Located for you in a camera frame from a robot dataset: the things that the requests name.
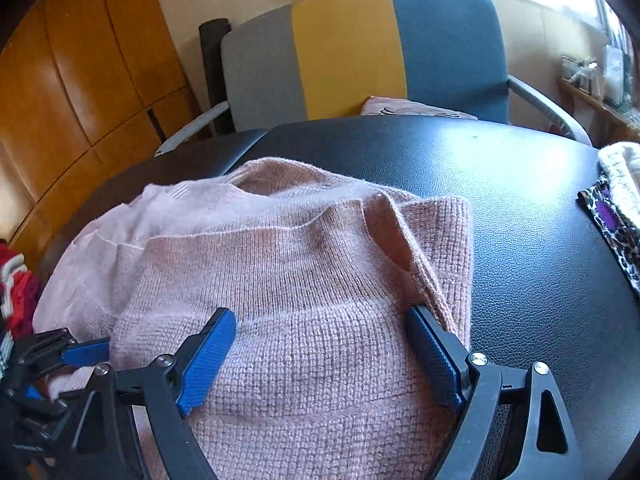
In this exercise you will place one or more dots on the leopard print purple cloth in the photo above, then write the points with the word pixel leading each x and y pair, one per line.
pixel 615 230

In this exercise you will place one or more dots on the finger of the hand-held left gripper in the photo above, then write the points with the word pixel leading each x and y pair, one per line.
pixel 32 394
pixel 85 352

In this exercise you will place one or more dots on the pink knit sweater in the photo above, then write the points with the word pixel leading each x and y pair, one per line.
pixel 300 285

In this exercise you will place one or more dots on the wooden shelf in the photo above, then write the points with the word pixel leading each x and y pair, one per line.
pixel 600 102

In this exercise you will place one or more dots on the red clothes pile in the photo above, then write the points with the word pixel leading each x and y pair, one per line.
pixel 20 290

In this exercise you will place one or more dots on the wooden cabinet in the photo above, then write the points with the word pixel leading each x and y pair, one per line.
pixel 75 85

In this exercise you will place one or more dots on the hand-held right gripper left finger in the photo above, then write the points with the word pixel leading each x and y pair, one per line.
pixel 210 360

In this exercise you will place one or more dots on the light pink printed cloth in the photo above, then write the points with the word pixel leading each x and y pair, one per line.
pixel 415 107

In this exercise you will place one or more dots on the grey yellow blue armchair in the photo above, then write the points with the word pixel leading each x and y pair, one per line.
pixel 350 50

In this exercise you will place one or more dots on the cream knit cloth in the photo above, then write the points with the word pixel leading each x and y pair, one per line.
pixel 622 170

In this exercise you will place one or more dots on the clear plastic container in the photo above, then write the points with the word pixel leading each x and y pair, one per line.
pixel 577 72

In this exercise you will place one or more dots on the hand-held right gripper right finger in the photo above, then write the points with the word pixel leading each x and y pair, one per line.
pixel 437 360

